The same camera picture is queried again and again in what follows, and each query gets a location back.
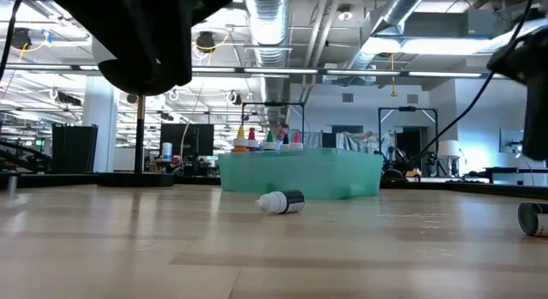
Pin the black aluminium table frame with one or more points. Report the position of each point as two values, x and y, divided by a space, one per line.
51 180

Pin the white cylindrical bin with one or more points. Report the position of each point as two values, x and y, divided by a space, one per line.
448 155

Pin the large dark red coloring bottle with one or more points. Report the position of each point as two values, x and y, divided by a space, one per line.
251 138

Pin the white and blue canister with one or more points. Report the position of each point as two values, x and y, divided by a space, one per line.
167 151

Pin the small white-capped dye bottle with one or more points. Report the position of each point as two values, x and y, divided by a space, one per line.
533 219
282 201

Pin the black computer monitor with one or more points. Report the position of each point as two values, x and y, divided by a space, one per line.
184 138

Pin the silver ceiling air duct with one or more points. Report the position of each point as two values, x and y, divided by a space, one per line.
269 25

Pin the black background robot arm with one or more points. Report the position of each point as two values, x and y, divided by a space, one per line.
514 142

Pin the black ceiling device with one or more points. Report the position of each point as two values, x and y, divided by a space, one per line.
20 37
205 41

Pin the large black-capped food coloring bottle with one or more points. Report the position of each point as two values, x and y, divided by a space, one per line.
285 141

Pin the white globe table lamp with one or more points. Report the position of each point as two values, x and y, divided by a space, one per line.
139 136

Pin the silver slanted ceiling duct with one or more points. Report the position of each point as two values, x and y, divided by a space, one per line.
398 12

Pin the patterned cloth cover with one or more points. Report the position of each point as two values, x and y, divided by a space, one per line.
355 142

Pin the person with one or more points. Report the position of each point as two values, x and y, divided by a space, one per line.
282 129

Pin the translucent green plastic tray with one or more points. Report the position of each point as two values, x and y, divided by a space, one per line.
321 175

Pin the large green food coloring bottle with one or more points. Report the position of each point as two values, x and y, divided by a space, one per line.
269 141

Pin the large pink-capped food coloring bottle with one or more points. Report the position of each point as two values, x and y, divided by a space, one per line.
296 140

